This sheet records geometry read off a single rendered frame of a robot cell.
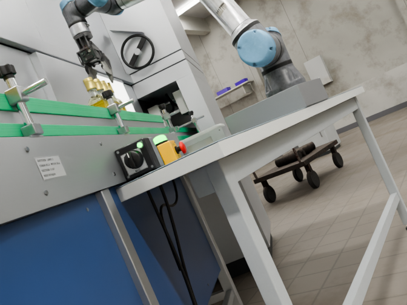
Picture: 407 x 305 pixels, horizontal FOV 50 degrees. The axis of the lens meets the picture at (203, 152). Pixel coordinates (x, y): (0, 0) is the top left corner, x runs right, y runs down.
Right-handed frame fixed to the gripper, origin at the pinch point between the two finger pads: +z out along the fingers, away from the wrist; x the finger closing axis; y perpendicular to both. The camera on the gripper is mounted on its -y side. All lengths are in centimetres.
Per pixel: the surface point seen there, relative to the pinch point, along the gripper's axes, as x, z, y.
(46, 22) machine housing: -15.1, -36.2, -6.9
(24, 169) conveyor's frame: 17, 34, 104
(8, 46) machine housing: -14.9, -16.8, 32.0
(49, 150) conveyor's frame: 17, 31, 94
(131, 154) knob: 21, 36, 67
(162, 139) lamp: 21, 33, 35
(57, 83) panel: -11.8, -3.8, 15.1
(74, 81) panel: -12.0, -6.5, -1.1
